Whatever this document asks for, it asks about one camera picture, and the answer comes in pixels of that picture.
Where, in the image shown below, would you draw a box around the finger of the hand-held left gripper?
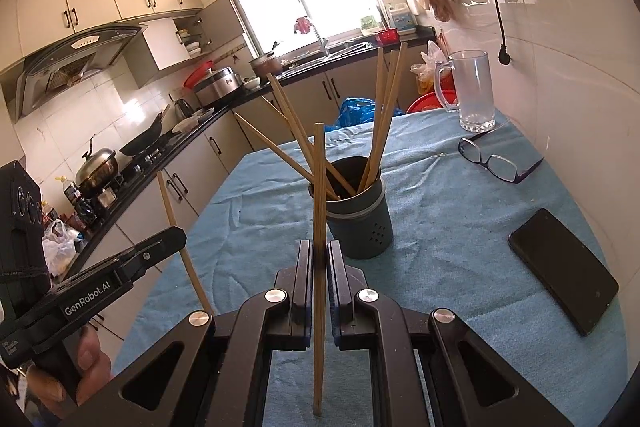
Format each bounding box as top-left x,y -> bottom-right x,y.
111,226 -> 188,281

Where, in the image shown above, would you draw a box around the black wok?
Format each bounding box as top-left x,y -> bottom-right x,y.
119,111 -> 172,157

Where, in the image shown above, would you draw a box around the clear glass mug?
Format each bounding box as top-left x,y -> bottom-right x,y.
432,50 -> 496,133

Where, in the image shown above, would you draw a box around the blue plastic bag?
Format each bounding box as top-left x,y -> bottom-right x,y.
334,96 -> 404,130

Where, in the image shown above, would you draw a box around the glass range hood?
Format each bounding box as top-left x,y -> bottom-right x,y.
14,22 -> 150,124

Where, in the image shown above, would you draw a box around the red plastic basin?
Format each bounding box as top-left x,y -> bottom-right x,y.
405,89 -> 459,116

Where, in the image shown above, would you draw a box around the blue towel table cover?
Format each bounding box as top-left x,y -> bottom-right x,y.
121,106 -> 627,427

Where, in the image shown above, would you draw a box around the white plastic bag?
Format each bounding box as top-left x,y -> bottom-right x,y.
41,219 -> 82,279

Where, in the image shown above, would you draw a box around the gas stove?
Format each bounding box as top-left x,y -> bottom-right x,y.
100,142 -> 176,208

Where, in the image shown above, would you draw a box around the chrome sink faucet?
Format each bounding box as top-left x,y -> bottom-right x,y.
311,21 -> 332,58

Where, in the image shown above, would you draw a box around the steel kitchen sink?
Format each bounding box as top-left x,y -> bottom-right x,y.
279,39 -> 374,74

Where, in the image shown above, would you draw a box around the white blue detergent container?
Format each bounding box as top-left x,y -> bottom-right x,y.
387,1 -> 417,31

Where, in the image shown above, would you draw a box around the grey chopstick holder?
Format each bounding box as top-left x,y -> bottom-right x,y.
307,156 -> 394,260

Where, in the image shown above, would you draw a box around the black kitchen countertop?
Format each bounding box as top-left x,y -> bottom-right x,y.
47,26 -> 437,280

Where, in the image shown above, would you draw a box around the steel pot with lid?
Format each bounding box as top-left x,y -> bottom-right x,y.
74,134 -> 121,198

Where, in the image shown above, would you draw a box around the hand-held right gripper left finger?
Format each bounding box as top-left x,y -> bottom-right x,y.
60,239 -> 315,427

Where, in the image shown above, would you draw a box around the black smartphone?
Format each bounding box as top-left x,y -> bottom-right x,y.
508,207 -> 620,337

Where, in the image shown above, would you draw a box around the cooking oil bottle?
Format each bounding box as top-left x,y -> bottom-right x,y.
54,175 -> 84,208

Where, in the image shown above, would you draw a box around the brown cooking pot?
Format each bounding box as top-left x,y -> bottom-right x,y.
248,51 -> 284,81

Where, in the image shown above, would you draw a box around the open dish cabinet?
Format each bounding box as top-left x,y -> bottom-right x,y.
141,0 -> 246,71

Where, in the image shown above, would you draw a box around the beige base cabinets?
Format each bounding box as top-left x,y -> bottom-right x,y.
75,38 -> 436,348

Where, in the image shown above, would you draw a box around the red round lid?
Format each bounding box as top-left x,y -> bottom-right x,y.
183,60 -> 214,89

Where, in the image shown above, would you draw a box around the silver rice cooker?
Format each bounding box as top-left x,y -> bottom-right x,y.
193,66 -> 244,108

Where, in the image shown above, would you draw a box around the person's left hand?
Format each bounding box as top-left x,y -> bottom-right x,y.
21,326 -> 113,419

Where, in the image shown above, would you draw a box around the clear bag with yellow contents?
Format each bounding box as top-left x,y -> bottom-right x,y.
410,40 -> 446,96

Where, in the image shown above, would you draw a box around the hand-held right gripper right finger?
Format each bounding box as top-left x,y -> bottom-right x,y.
326,240 -> 576,427

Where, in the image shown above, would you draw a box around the dark framed eyeglasses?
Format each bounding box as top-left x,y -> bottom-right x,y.
457,129 -> 545,184

